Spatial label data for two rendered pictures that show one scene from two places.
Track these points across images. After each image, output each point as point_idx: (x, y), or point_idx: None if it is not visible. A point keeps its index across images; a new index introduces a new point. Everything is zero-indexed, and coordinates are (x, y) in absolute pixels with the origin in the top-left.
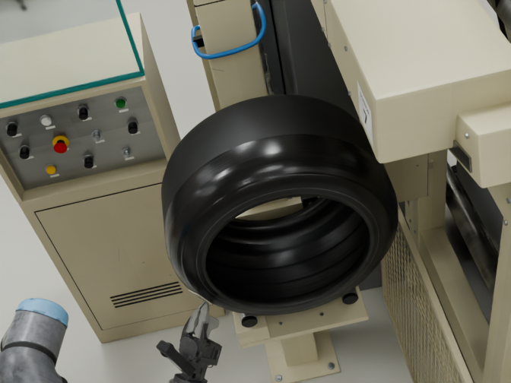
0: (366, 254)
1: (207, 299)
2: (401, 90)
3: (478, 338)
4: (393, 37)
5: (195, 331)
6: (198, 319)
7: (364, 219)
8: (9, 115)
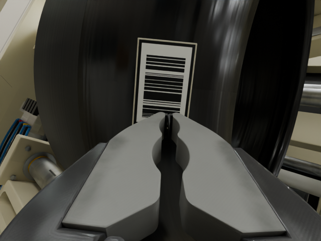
0: (283, 158)
1: (198, 93)
2: None
3: None
4: None
5: (190, 197)
6: (184, 140)
7: (299, 106)
8: None
